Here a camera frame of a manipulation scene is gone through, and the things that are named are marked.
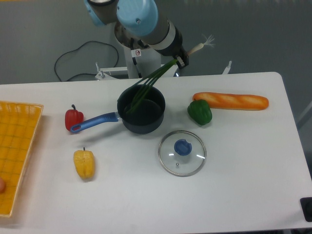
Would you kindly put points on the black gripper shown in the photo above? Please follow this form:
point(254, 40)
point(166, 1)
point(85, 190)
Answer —
point(176, 50)

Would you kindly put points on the green onion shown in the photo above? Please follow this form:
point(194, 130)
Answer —
point(147, 83)

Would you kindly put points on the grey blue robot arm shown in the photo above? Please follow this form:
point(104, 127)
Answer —
point(143, 20)

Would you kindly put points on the baguette bread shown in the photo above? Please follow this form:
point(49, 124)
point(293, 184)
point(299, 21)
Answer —
point(233, 101)

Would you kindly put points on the green bell pepper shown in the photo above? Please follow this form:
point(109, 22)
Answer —
point(200, 112)

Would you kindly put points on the glass lid with blue knob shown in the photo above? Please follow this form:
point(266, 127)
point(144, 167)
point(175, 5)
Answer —
point(182, 153)

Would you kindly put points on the red bell pepper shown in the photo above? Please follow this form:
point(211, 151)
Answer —
point(73, 117)

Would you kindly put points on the yellow bell pepper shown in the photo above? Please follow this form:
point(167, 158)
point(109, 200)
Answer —
point(84, 162)

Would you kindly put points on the yellow woven basket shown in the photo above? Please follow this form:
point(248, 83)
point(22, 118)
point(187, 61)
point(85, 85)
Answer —
point(18, 125)

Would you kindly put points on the black object at table corner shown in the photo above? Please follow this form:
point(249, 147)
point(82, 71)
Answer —
point(306, 205)

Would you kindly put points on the white table clamp bracket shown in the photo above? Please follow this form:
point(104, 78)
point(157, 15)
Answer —
point(227, 68)

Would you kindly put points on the dark pot with blue handle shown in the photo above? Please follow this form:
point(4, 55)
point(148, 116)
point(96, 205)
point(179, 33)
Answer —
point(141, 119)

